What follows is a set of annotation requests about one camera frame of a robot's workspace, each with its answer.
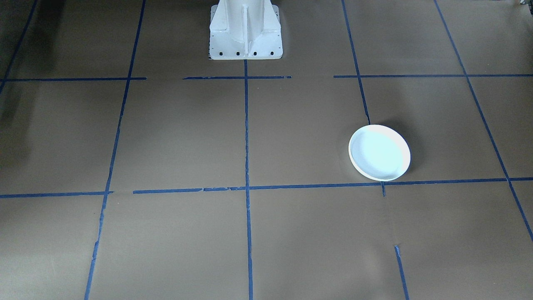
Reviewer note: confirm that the white ceramic plate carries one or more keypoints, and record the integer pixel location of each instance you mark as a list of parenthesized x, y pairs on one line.
[(379, 152)]

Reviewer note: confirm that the white pedestal column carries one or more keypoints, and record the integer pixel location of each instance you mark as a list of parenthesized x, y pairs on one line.
[(245, 33)]

